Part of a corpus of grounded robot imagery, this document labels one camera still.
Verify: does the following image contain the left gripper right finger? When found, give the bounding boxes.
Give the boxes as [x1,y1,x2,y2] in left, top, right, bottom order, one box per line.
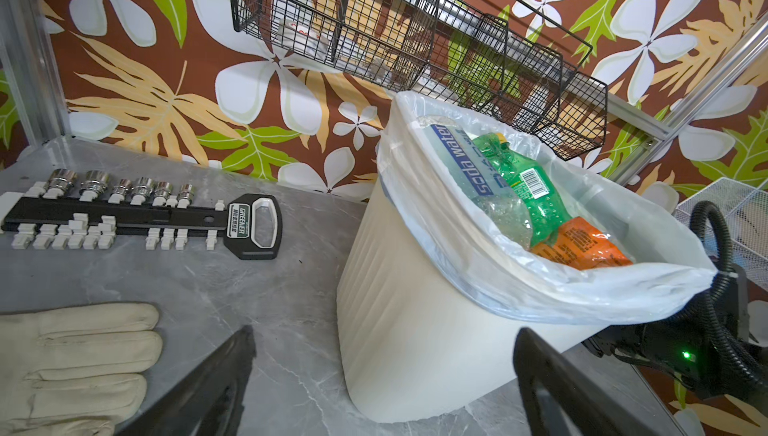
[512,327,656,435]

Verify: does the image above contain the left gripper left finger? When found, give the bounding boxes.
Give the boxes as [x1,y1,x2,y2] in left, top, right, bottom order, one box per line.
[119,326,257,435]

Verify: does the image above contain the orange juice label bottle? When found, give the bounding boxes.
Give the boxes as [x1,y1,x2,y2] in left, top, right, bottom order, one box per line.
[530,217,633,271]

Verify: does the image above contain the green bottle yellow cap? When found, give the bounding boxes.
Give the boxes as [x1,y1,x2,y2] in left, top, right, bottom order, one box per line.
[473,133,572,247]

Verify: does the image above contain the crushed blue label water bottle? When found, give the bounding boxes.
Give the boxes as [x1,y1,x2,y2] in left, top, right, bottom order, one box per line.
[417,116,533,250]

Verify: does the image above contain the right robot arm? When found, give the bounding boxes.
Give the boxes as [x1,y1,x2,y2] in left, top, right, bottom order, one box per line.
[583,201,767,411]

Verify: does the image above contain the clear bin liner bag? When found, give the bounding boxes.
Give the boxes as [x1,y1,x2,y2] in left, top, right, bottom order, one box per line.
[377,91,717,325]

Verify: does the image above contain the white plastic trash bin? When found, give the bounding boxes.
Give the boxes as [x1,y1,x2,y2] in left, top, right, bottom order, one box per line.
[336,184,527,423]

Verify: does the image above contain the white red item in basket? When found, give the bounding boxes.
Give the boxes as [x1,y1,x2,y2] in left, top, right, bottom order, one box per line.
[279,19,327,55]

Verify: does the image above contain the black socket holder rail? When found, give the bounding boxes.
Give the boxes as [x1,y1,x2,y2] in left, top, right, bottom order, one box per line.
[1,169,283,260]

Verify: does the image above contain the white wire basket right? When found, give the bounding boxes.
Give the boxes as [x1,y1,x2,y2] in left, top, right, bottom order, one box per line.
[673,177,767,290]

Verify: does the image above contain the black wire wall basket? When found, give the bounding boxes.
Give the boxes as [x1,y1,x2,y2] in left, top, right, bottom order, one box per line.
[230,0,608,160]

